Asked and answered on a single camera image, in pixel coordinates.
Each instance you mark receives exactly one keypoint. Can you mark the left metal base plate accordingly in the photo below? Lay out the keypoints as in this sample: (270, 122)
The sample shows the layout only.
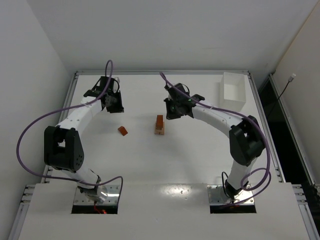
(106, 195)

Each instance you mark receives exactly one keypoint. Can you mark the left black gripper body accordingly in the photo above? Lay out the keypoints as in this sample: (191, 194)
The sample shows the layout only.
(115, 106)

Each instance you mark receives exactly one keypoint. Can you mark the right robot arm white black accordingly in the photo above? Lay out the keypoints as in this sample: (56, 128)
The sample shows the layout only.
(245, 142)

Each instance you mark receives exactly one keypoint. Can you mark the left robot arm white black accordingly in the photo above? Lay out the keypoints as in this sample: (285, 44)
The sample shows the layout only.
(63, 148)

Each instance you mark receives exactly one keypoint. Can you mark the black wall cable white plug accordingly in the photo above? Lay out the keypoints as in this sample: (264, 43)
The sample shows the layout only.
(290, 79)

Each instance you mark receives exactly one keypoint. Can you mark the long light wood block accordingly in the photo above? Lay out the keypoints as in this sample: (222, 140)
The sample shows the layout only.
(157, 131)

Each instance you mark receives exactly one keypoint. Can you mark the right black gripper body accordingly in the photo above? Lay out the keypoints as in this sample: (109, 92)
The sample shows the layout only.
(171, 113)

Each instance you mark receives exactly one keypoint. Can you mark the metal base plate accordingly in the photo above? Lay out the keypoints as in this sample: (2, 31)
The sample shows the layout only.
(106, 195)
(217, 197)

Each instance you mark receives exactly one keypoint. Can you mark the light wood rectangular block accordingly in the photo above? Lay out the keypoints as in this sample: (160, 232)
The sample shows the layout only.
(162, 131)

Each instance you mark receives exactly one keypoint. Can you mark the red arch wood block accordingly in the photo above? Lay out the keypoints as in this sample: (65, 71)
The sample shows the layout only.
(123, 131)

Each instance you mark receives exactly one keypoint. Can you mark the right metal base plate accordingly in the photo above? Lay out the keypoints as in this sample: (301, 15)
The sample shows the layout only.
(217, 197)

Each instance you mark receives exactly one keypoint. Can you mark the white perforated box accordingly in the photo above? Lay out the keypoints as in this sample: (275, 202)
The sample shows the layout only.
(232, 91)

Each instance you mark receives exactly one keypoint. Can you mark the red small wood block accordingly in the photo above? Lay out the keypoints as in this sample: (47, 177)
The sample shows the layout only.
(159, 122)

